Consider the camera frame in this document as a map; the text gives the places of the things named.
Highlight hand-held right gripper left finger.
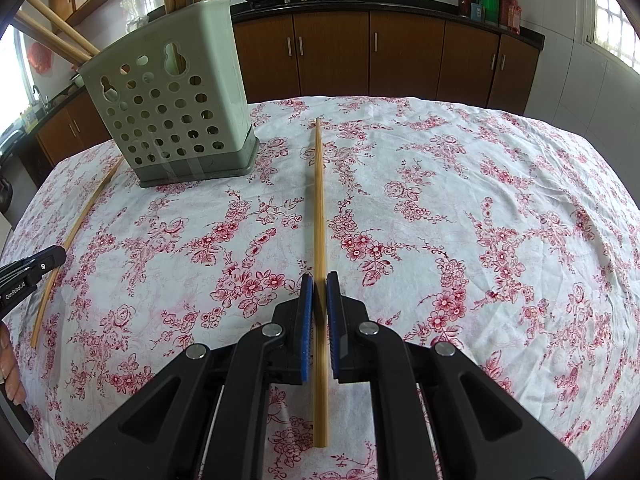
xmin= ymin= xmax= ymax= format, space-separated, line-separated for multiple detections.
xmin=55 ymin=274 xmax=316 ymax=480

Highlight person's left hand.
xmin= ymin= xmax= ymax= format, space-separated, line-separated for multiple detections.
xmin=0 ymin=321 xmax=27 ymax=407

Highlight window with white frame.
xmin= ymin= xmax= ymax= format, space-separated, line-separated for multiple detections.
xmin=590 ymin=0 xmax=640 ymax=72

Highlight red packages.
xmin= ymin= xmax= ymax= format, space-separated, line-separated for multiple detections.
xmin=455 ymin=0 xmax=524 ymax=36

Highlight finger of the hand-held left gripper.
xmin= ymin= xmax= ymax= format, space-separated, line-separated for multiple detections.
xmin=0 ymin=244 xmax=67 ymax=319

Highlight red floral tablecloth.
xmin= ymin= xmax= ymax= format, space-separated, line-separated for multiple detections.
xmin=12 ymin=95 xmax=640 ymax=480

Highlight black kitchen countertop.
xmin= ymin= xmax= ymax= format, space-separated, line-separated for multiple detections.
xmin=230 ymin=0 xmax=546 ymax=47

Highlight brown wooden base cabinets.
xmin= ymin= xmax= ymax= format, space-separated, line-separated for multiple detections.
xmin=232 ymin=7 xmax=541 ymax=117

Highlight green perforated chopstick holder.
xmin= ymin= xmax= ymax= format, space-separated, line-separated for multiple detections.
xmin=77 ymin=0 xmax=261 ymax=189

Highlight brown wooden sink cabinet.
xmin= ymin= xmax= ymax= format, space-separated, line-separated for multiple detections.
xmin=35 ymin=89 xmax=109 ymax=169

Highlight red wall decoration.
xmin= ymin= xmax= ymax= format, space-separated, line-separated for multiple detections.
xmin=27 ymin=42 xmax=54 ymax=74

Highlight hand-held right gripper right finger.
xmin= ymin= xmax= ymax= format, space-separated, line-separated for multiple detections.
xmin=325 ymin=271 xmax=586 ymax=480

